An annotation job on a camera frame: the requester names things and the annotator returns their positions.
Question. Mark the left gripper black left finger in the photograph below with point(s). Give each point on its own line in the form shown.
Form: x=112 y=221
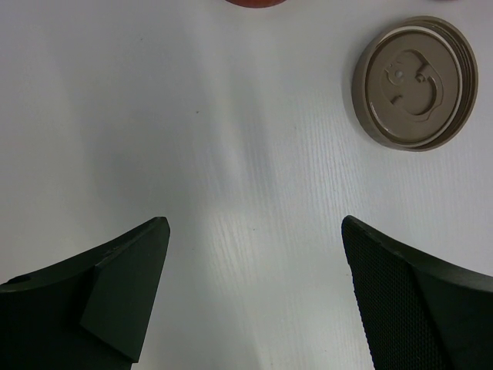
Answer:
x=90 y=311

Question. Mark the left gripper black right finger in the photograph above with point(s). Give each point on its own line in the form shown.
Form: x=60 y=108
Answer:
x=418 y=311

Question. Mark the brown round lid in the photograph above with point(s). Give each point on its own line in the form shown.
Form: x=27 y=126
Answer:
x=415 y=85

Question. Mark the red round lid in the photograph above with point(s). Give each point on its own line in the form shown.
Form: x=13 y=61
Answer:
x=256 y=3

